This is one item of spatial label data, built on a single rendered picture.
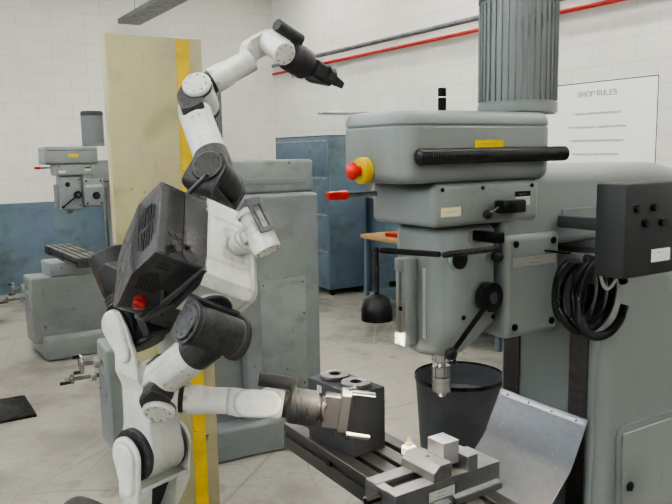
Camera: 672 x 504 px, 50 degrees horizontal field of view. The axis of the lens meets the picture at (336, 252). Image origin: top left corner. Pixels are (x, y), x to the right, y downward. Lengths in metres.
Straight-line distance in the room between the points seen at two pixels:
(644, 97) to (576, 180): 4.63
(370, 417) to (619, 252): 0.87
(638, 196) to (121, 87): 2.19
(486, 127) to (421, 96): 6.90
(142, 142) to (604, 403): 2.12
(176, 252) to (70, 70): 9.13
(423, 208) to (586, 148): 5.31
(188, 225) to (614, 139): 5.39
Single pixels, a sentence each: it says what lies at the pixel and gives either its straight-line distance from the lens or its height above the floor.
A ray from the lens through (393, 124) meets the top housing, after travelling 1.58.
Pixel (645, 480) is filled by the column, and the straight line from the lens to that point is 2.25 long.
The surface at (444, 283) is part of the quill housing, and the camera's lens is 1.71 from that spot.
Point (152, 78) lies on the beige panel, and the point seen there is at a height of 2.12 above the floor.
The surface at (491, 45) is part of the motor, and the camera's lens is 1.90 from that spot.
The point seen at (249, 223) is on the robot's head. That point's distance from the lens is 1.66.
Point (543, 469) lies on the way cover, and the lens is 2.11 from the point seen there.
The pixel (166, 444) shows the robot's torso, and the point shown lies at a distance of 2.05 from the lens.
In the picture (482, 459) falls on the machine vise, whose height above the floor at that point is 1.00.
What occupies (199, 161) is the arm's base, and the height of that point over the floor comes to 1.79.
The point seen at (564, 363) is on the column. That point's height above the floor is 1.23.
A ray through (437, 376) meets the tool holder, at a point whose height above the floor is 1.24.
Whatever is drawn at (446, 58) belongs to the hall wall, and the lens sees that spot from 8.29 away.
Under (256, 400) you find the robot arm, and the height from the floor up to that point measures 1.22.
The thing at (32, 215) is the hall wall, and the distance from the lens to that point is 10.52.
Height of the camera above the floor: 1.80
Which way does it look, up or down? 8 degrees down
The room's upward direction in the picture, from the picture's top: 1 degrees counter-clockwise
